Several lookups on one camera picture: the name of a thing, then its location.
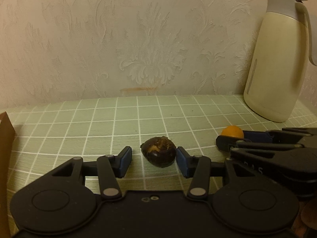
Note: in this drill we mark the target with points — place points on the small orange tangerine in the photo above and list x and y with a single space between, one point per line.
233 131

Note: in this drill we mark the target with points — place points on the brown white shallow box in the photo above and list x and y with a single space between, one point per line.
7 138

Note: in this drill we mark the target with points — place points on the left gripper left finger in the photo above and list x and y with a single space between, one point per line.
111 167

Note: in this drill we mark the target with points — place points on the dark brown passion fruit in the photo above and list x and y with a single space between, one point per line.
159 151

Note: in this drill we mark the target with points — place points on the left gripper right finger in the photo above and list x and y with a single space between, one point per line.
196 168

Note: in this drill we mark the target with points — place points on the green checkered tablecloth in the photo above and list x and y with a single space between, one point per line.
48 135

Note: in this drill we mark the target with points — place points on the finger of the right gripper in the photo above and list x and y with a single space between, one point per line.
225 143
285 135

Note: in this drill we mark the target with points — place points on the cream thermos jug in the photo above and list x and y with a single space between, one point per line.
286 43

